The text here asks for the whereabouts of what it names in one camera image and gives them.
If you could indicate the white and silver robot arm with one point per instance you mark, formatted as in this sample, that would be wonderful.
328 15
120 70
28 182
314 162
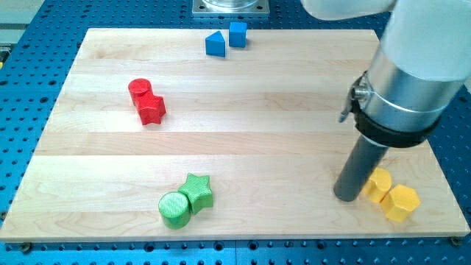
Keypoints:
422 60

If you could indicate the green star block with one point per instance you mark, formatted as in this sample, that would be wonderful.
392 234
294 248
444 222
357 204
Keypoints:
198 192

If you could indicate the wooden board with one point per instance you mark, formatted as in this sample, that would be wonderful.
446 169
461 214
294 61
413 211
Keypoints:
262 122

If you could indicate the red star block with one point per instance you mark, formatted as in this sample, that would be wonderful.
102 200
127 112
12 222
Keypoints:
151 108

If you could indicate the blue triangle block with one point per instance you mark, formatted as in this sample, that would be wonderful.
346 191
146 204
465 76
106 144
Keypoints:
215 44

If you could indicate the green cylinder block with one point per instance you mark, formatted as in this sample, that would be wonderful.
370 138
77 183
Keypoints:
174 209

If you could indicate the blue cube block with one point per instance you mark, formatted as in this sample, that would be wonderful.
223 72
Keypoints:
238 34

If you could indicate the red cylinder block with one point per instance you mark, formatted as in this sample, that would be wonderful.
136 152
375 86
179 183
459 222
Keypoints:
139 87

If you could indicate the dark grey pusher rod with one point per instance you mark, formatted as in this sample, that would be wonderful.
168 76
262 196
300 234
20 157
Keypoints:
362 161

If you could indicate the black clamp with metal lever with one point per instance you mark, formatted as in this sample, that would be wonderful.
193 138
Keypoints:
358 93

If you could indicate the yellow pentagon block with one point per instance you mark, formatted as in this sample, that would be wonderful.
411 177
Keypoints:
378 185

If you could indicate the yellow hexagon block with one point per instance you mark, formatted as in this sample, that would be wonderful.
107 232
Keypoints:
400 202

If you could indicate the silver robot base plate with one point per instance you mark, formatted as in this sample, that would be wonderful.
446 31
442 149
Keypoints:
230 8

